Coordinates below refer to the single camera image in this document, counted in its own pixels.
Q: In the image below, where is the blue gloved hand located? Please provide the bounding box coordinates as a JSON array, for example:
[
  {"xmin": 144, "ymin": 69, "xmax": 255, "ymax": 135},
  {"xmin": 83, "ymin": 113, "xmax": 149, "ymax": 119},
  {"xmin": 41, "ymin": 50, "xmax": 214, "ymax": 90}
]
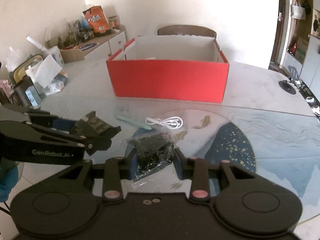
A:
[{"xmin": 1, "ymin": 158, "xmax": 19, "ymax": 203}]

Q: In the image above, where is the red cardboard box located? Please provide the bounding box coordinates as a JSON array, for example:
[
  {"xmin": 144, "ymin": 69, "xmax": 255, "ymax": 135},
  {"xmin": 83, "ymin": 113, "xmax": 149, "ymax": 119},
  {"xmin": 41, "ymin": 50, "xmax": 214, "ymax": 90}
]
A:
[{"xmin": 106, "ymin": 35, "xmax": 229, "ymax": 103}]

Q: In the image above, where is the hanging white tote bag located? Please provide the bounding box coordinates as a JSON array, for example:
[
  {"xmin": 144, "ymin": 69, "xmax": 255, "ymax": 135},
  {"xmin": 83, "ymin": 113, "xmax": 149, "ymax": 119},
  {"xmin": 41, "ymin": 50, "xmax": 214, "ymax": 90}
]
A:
[{"xmin": 291, "ymin": 0, "xmax": 306, "ymax": 20}]

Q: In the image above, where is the dark brown snack packet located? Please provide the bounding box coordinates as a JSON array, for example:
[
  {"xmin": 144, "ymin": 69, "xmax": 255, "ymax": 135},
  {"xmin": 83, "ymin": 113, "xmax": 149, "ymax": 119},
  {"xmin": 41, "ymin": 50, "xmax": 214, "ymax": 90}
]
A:
[{"xmin": 69, "ymin": 111, "xmax": 112, "ymax": 137}]

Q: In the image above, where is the black seaweed bag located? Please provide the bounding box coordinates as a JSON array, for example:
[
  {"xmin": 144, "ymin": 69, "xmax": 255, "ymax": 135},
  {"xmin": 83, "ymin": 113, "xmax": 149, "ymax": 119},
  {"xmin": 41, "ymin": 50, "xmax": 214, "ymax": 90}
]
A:
[{"xmin": 125, "ymin": 129, "xmax": 176, "ymax": 192}]

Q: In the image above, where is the yellow rimmed tray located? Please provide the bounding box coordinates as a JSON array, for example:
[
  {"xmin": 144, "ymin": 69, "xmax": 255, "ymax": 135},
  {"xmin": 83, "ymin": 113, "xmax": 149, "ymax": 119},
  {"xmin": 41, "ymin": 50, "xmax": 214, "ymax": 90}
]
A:
[{"xmin": 10, "ymin": 54, "xmax": 43, "ymax": 84}]

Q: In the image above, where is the cardboard tray box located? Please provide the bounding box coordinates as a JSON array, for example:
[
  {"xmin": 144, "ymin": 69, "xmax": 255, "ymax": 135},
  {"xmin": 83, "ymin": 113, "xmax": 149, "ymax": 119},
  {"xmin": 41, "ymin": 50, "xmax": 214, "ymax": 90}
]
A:
[{"xmin": 60, "ymin": 48, "xmax": 86, "ymax": 63}]

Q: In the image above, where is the orange snack bag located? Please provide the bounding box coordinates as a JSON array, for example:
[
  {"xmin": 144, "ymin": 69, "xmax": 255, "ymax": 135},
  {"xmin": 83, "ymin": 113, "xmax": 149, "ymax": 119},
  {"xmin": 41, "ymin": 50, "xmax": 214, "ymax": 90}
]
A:
[{"xmin": 82, "ymin": 6, "xmax": 111, "ymax": 36}]

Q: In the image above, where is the white paper bag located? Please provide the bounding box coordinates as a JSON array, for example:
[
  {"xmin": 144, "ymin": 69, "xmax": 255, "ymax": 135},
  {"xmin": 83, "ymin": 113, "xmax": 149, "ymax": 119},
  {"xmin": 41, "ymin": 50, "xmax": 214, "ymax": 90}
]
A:
[{"xmin": 34, "ymin": 54, "xmax": 62, "ymax": 88}]

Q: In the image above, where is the black round table socket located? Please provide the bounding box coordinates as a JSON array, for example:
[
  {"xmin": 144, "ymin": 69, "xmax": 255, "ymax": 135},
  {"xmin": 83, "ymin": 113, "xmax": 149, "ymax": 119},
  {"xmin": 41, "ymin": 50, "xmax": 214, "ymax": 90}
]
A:
[{"xmin": 278, "ymin": 80, "xmax": 296, "ymax": 95}]

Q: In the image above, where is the white sideboard cabinet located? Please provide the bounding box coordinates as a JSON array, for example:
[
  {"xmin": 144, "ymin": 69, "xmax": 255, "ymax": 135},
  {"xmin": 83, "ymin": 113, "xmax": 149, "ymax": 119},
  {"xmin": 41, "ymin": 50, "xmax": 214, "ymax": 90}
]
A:
[{"xmin": 75, "ymin": 25, "xmax": 126, "ymax": 61}]

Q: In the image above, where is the white usb cable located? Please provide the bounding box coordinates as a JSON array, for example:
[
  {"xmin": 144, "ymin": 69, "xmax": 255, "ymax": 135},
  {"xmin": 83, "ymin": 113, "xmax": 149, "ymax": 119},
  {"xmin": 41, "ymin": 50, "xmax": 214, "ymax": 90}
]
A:
[{"xmin": 145, "ymin": 116, "xmax": 184, "ymax": 131}]

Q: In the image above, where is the brown wooden chair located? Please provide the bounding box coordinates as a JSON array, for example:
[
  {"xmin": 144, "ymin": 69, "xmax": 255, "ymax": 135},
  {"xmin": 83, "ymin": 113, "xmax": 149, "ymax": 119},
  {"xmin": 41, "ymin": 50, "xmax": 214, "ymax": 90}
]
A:
[{"xmin": 157, "ymin": 25, "xmax": 217, "ymax": 38}]

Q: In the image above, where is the round blue placemat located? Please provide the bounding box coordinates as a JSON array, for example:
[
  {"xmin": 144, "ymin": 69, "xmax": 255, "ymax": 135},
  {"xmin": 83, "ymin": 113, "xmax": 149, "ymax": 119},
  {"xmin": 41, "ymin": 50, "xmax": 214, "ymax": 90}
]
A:
[{"xmin": 121, "ymin": 109, "xmax": 256, "ymax": 195}]

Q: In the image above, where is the teal pen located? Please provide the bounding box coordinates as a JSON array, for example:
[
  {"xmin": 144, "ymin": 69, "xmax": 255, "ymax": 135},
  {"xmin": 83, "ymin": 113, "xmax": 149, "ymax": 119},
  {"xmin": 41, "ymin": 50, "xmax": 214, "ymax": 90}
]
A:
[{"xmin": 116, "ymin": 114, "xmax": 152, "ymax": 130}]

